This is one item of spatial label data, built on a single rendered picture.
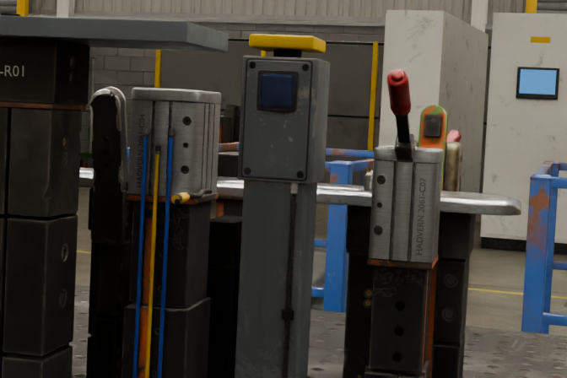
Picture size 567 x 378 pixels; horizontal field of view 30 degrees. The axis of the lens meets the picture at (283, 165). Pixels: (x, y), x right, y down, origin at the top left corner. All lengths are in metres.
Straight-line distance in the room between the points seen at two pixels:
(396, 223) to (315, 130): 0.19
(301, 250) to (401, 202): 0.17
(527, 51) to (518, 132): 0.69
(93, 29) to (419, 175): 0.36
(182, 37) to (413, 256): 0.34
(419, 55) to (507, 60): 0.74
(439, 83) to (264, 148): 8.20
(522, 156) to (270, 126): 8.18
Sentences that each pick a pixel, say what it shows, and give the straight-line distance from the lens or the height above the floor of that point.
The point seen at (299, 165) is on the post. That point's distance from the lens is 0.94.
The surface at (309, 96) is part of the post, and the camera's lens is 0.94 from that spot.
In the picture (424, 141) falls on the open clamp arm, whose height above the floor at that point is 1.06.
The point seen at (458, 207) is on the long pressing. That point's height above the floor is 0.99.
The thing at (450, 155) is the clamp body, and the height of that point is 1.04.
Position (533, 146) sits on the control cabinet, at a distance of 9.09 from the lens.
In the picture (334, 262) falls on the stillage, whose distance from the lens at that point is 3.17.
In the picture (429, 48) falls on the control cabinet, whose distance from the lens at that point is 9.17.
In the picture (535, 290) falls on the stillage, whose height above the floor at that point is 0.63.
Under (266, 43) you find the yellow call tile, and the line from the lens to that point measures 0.95.
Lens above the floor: 1.09
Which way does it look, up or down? 3 degrees down
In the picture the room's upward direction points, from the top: 3 degrees clockwise
